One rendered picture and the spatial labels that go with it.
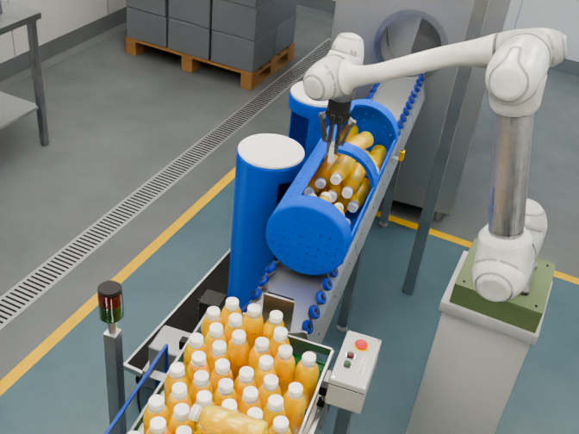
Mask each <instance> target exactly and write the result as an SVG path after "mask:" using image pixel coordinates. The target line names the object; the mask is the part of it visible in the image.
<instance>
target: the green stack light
mask: <svg viewBox="0 0 579 434"><path fill-rule="evenodd" d="M98 310H99V318H100V320H101V321H103V322H105V323H110V324H111V323H115V322H118V321H120V320H121V319H122V317H123V302H122V304H121V305H120V306H119V307H118V308H115V309H104V308H102V307H100V306H99V305H98Z"/></svg>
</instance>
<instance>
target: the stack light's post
mask: <svg viewBox="0 0 579 434"><path fill-rule="evenodd" d="M103 344H104V356H105V369H106V381H107V393H108V405H109V425H110V424H111V423H112V422H113V420H114V419H115V417H116V415H117V414H118V412H119V411H120V410H121V408H122V407H123V405H124V404H125V386H124V368H123V352H122V334H121V329H119V328H116V333H115V334H109V330H108V329H107V330H106V331H105V333H104V334H103Z"/></svg>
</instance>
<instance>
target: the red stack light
mask: <svg viewBox="0 0 579 434"><path fill-rule="evenodd" d="M97 299H98V305H99V306H100V307H102V308H104V309H115V308H118V307H119V306H120V305H121V304H122V302H123V298H122V291H121V293H120V294H119V295H117V296H115V297H111V298H106V297H102V296H101V295H100V294H99V293H97Z"/></svg>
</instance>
